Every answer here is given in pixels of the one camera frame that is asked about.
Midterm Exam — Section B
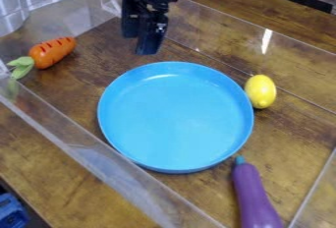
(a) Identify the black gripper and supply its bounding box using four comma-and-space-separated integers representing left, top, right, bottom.
121, 0, 177, 55

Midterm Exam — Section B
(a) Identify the orange toy carrot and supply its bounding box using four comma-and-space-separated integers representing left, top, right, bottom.
7, 36, 75, 80

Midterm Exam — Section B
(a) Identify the blue round plate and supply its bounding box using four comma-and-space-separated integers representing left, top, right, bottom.
97, 62, 253, 174

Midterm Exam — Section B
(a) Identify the yellow toy lemon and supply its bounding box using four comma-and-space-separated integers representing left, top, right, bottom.
243, 75, 277, 109

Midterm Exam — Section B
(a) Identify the purple toy eggplant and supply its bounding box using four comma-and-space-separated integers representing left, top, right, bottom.
231, 155, 283, 228

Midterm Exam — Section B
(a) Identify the blue plastic box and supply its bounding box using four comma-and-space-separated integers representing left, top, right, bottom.
0, 193, 29, 228

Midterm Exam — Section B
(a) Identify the clear acrylic enclosure wall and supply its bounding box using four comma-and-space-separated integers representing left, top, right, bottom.
0, 61, 225, 228

